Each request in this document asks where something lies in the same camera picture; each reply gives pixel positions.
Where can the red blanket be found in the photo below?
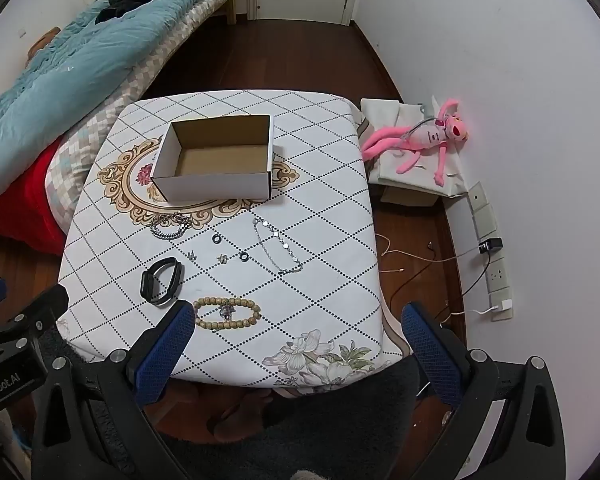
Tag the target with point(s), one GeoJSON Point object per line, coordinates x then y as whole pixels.
{"type": "Point", "coordinates": [15, 210]}

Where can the white wall socket plate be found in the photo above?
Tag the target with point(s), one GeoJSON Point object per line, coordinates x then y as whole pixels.
{"type": "Point", "coordinates": [479, 195]}
{"type": "Point", "coordinates": [496, 275]}
{"type": "Point", "coordinates": [484, 221]}

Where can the cardboard box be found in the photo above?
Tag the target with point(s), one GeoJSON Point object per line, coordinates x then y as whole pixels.
{"type": "Point", "coordinates": [210, 182]}

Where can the brown pillow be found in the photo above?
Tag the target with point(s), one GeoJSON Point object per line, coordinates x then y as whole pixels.
{"type": "Point", "coordinates": [45, 41]}

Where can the blue quilt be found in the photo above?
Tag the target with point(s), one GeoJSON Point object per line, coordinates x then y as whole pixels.
{"type": "Point", "coordinates": [80, 70]}

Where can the wooden bed frame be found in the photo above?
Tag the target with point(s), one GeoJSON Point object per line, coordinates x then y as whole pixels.
{"type": "Point", "coordinates": [230, 7]}

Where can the white charger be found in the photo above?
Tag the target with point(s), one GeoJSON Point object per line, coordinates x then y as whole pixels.
{"type": "Point", "coordinates": [505, 308]}

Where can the pink plush toy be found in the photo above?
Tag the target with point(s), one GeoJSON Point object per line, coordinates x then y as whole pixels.
{"type": "Point", "coordinates": [430, 135]}

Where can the black smart band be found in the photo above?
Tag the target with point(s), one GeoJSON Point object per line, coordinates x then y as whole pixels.
{"type": "Point", "coordinates": [147, 280]}

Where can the dark grey rug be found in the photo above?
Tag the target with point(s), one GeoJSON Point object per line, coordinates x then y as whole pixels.
{"type": "Point", "coordinates": [355, 420]}

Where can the black charger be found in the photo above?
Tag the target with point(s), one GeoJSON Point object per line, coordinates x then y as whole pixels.
{"type": "Point", "coordinates": [491, 246]}

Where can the white diamond-pattern tablecloth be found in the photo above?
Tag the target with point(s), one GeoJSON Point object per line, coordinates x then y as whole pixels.
{"type": "Point", "coordinates": [320, 200]}

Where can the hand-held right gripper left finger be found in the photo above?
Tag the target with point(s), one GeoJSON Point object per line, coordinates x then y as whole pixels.
{"type": "Point", "coordinates": [164, 352]}

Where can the small silver earring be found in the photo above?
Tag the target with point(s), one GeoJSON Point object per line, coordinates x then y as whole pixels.
{"type": "Point", "coordinates": [192, 255]}

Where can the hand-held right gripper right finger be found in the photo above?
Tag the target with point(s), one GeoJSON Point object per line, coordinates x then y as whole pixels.
{"type": "Point", "coordinates": [430, 352]}

